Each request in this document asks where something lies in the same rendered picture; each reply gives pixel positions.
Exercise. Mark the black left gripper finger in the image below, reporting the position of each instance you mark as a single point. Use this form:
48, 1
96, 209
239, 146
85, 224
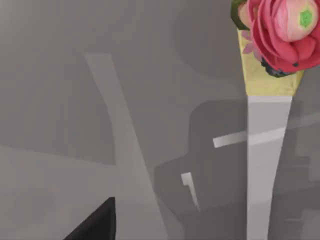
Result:
101, 223

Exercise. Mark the yellow pot with pink flower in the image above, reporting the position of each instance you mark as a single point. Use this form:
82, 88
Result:
275, 42

